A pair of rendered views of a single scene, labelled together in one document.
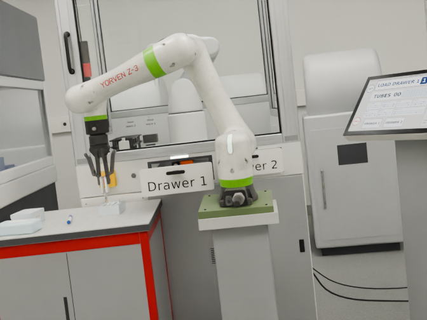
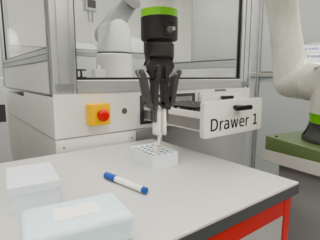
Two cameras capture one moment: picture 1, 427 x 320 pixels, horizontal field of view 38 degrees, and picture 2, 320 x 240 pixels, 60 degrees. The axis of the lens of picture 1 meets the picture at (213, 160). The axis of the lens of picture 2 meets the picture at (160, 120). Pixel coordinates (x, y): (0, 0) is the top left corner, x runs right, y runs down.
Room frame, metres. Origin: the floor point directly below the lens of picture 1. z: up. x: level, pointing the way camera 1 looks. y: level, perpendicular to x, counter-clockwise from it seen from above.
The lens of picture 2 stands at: (1.93, 0.88, 1.00)
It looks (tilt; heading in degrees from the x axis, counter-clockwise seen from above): 9 degrees down; 322
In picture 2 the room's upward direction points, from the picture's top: straight up
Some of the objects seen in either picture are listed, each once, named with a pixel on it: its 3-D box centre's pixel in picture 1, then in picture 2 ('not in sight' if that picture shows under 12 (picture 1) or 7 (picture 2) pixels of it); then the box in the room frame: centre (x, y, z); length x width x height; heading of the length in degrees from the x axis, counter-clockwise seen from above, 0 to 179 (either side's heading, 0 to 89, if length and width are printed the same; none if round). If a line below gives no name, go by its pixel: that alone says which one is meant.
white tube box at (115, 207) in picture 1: (112, 207); (153, 155); (2.55, 0.43, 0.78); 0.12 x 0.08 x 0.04; 176
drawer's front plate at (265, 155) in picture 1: (250, 163); (221, 103); (2.81, -0.16, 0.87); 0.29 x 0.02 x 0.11; 90
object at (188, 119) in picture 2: not in sight; (189, 113); (2.70, 0.15, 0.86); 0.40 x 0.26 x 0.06; 0
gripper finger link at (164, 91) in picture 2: (105, 162); (164, 87); (2.50, 0.43, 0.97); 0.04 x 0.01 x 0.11; 176
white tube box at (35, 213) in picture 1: (28, 217); (32, 185); (2.50, 0.77, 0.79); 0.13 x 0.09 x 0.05; 172
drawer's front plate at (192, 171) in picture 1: (176, 179); (233, 116); (2.49, 0.15, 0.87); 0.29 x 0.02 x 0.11; 90
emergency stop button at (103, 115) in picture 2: not in sight; (103, 115); (2.76, 0.48, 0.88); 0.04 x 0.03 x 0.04; 90
